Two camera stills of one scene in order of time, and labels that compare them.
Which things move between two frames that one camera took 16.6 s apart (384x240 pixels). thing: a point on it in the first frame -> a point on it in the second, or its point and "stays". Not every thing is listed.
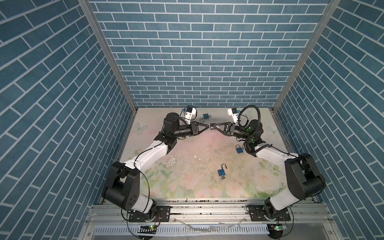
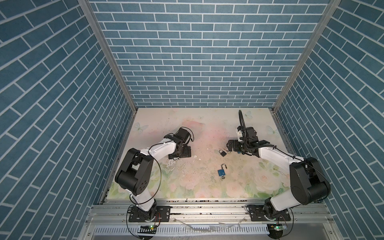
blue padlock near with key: x=221 y=172 stays
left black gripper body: x=193 y=128 -> x=184 y=152
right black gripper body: x=231 y=130 -> x=238 y=146
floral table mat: x=213 y=165 stays
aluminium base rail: x=211 y=219 stays
